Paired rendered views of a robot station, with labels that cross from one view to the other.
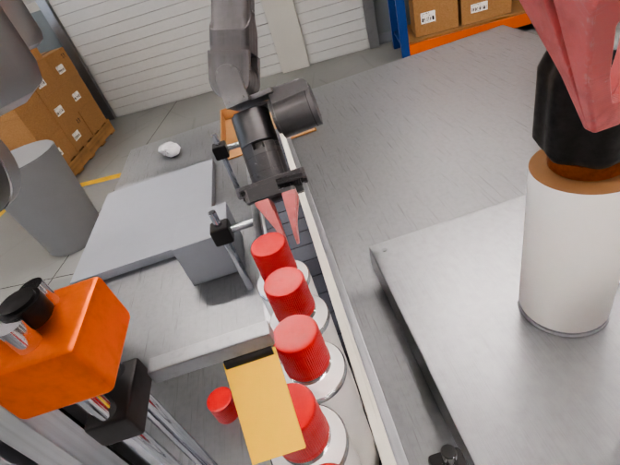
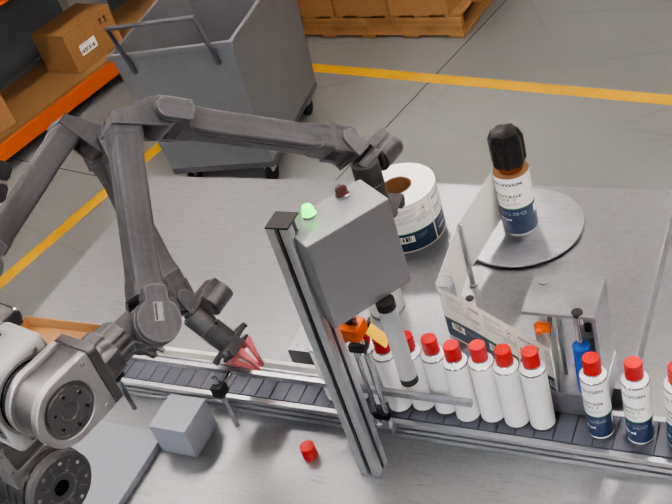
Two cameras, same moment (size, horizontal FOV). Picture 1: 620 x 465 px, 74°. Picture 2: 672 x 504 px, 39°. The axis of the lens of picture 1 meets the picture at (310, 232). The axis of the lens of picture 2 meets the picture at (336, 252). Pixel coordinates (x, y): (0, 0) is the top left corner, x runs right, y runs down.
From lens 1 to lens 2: 1.79 m
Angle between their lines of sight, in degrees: 44
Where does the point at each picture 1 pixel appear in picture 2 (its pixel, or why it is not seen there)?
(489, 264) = not seen: hidden behind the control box
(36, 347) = (357, 322)
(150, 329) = (209, 489)
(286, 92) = (210, 289)
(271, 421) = (381, 336)
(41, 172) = not seen: outside the picture
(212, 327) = (247, 452)
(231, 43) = (176, 278)
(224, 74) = (183, 295)
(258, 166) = (223, 334)
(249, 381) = (371, 332)
